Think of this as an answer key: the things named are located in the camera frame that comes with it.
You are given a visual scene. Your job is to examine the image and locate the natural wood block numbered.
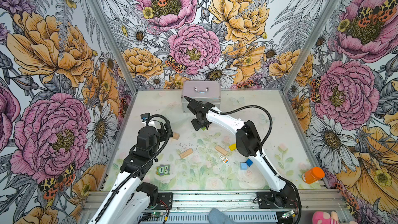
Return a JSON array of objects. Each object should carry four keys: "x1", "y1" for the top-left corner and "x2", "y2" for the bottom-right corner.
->
[{"x1": 215, "y1": 145, "x2": 228, "y2": 156}]

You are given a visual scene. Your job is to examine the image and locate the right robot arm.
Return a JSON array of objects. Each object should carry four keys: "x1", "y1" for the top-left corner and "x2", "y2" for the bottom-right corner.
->
[{"x1": 184, "y1": 96, "x2": 302, "y2": 210}]

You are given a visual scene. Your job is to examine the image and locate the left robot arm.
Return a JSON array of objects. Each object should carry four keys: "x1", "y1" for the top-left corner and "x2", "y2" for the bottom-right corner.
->
[{"x1": 88, "y1": 115, "x2": 173, "y2": 224}]

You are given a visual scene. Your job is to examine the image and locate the yellow wood block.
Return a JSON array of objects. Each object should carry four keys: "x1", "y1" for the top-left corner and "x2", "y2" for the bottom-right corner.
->
[{"x1": 229, "y1": 144, "x2": 237, "y2": 151}]

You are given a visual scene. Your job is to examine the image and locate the silver first aid case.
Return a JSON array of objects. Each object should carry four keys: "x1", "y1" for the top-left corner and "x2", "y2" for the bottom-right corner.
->
[{"x1": 181, "y1": 80, "x2": 221, "y2": 113}]

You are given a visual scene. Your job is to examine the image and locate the owl sticker toy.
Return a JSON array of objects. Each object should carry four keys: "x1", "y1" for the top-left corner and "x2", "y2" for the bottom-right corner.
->
[{"x1": 156, "y1": 164, "x2": 171, "y2": 176}]

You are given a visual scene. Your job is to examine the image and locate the small orange white toy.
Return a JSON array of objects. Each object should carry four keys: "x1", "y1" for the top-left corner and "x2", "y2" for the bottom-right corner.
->
[{"x1": 220, "y1": 156, "x2": 229, "y2": 164}]

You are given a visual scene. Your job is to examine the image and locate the light blue wood cube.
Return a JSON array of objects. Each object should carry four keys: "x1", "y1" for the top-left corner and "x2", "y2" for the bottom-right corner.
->
[{"x1": 240, "y1": 162, "x2": 248, "y2": 171}]

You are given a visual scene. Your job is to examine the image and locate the dark blue wood cube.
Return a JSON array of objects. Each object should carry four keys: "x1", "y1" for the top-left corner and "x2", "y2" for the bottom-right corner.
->
[{"x1": 246, "y1": 159, "x2": 253, "y2": 167}]

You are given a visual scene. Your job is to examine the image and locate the grey blue cloth object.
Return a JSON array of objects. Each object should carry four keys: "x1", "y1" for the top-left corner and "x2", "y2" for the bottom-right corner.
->
[{"x1": 208, "y1": 208, "x2": 235, "y2": 224}]

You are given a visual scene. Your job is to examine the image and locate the orange pill bottle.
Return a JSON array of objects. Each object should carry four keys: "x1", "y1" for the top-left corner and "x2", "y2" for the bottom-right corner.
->
[{"x1": 302, "y1": 167, "x2": 325, "y2": 184}]

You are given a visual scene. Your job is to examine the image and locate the pink plush toy right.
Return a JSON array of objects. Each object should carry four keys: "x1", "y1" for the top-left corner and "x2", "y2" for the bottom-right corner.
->
[{"x1": 312, "y1": 211, "x2": 358, "y2": 224}]

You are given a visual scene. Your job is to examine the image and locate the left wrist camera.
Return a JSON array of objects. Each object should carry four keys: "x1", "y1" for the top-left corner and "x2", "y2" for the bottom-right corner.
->
[{"x1": 140, "y1": 113, "x2": 150, "y2": 123}]

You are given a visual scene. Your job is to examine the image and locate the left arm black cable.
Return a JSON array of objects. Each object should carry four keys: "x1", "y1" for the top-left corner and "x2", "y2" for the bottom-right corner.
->
[{"x1": 93, "y1": 114, "x2": 172, "y2": 224}]

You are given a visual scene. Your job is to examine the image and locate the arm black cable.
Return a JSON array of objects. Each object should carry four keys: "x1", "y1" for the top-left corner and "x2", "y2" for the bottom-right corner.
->
[
  {"x1": 93, "y1": 114, "x2": 172, "y2": 224},
  {"x1": 184, "y1": 95, "x2": 302, "y2": 224}
]

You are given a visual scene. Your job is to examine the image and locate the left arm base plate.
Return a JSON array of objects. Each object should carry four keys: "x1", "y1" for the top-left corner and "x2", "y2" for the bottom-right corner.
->
[{"x1": 153, "y1": 192, "x2": 174, "y2": 211}]

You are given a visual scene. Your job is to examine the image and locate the aluminium front rail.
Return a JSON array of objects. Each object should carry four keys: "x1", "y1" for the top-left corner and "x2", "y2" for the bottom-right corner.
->
[{"x1": 79, "y1": 189, "x2": 350, "y2": 224}]

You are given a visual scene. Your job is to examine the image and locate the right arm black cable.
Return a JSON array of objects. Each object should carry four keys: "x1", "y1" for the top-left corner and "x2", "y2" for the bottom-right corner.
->
[{"x1": 184, "y1": 95, "x2": 302, "y2": 224}]

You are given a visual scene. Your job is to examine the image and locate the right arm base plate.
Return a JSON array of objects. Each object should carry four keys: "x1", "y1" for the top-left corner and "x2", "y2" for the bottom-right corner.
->
[{"x1": 256, "y1": 191, "x2": 299, "y2": 209}]

